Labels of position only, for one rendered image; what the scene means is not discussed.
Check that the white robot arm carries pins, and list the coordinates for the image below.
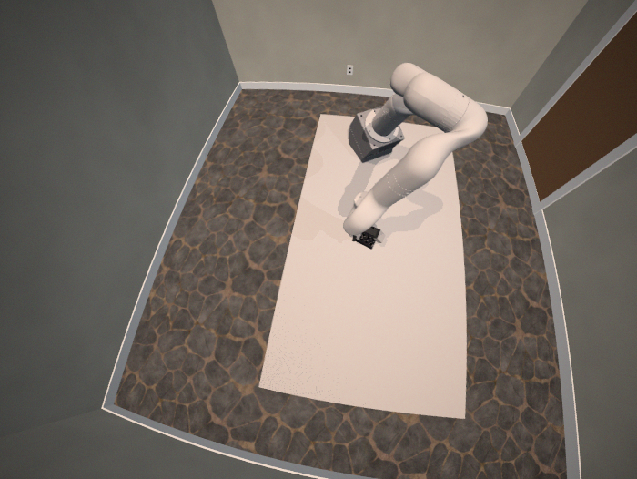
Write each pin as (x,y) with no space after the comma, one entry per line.
(438,103)

